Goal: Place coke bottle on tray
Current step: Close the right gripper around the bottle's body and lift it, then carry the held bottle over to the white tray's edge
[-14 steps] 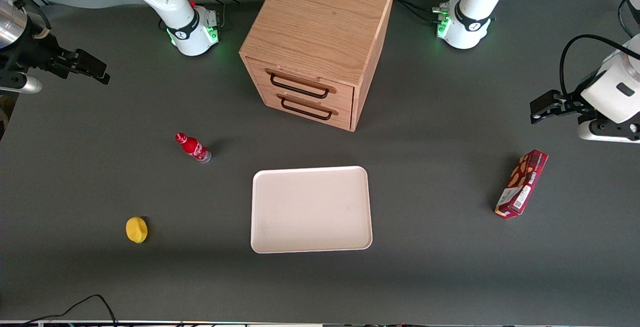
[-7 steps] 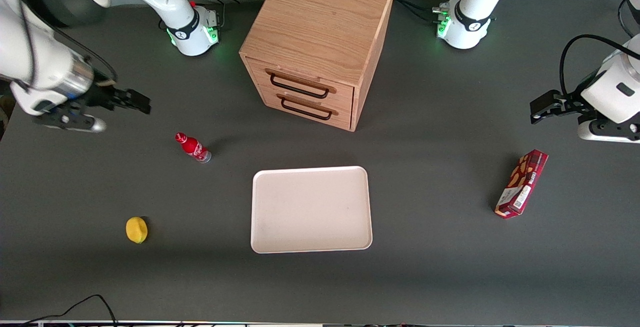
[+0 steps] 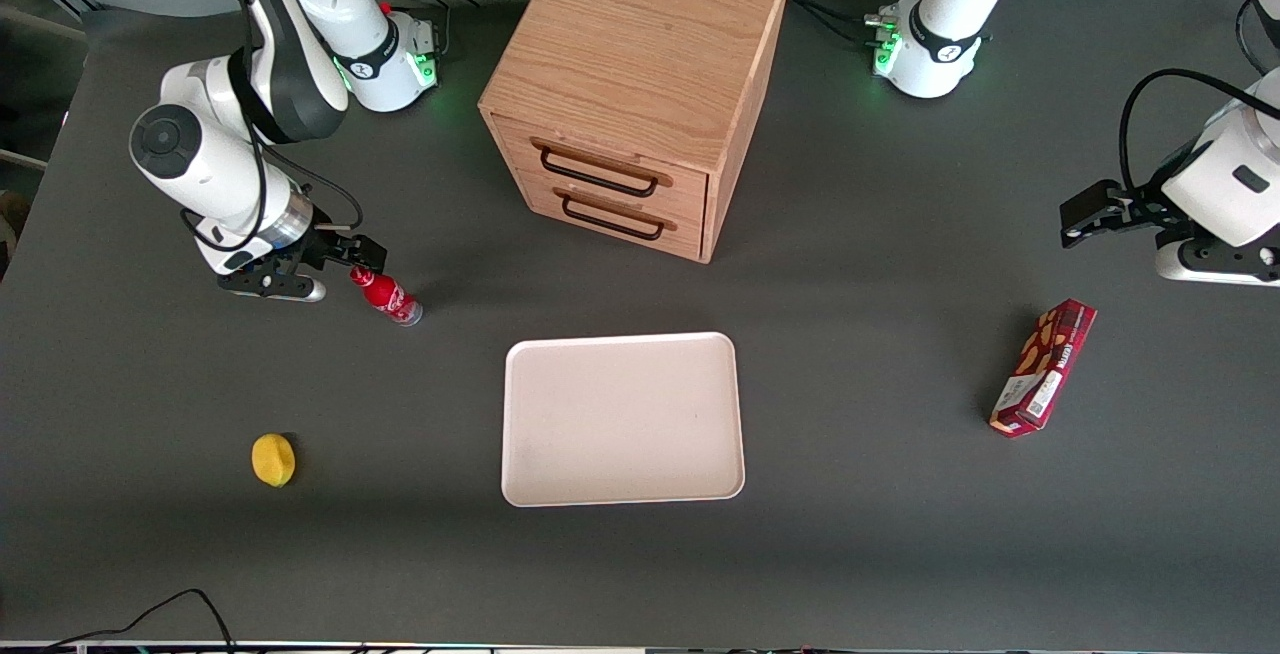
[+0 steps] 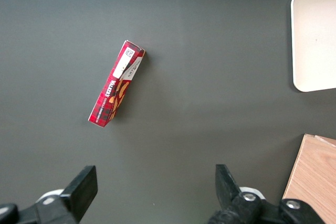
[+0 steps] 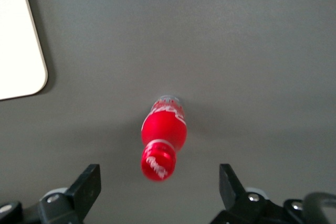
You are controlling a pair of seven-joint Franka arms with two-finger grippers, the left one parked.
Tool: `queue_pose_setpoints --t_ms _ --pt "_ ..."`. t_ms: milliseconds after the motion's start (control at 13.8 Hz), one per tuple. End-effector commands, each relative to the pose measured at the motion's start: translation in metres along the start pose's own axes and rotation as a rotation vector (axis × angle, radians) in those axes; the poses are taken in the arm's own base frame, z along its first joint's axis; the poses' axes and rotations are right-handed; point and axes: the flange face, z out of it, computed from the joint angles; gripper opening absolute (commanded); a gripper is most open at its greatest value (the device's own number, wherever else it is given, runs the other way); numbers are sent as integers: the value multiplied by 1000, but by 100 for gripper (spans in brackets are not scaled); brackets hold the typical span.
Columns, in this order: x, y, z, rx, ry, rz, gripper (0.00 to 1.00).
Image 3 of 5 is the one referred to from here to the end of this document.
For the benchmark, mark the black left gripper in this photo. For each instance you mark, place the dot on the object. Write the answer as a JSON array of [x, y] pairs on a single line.
[[1137, 209]]

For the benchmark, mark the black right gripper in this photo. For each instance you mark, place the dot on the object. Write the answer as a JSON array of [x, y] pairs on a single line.
[[316, 249]]

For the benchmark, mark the red coke bottle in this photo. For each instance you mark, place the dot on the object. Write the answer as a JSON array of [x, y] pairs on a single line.
[[388, 296]]

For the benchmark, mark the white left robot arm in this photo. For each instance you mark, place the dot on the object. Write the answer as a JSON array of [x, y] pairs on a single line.
[[940, 34]]

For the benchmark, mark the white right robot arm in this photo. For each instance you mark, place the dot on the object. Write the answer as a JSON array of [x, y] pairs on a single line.
[[200, 159]]

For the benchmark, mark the cream rectangular tray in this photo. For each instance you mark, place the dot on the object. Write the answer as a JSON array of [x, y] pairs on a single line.
[[620, 419]]

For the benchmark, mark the red snack box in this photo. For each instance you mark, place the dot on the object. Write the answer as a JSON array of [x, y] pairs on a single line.
[[1045, 364]]

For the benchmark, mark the yellow lemon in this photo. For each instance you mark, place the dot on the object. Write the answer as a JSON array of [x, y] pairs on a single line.
[[273, 460]]

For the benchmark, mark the wooden drawer cabinet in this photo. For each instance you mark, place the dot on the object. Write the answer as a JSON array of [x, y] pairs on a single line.
[[640, 34]]

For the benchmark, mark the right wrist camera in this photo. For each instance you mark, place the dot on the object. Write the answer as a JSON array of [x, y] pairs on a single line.
[[270, 286]]

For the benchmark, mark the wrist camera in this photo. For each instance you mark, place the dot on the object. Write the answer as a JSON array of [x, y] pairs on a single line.
[[1215, 269], [270, 286]]

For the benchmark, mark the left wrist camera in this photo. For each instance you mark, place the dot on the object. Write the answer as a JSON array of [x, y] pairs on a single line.
[[1215, 269]]

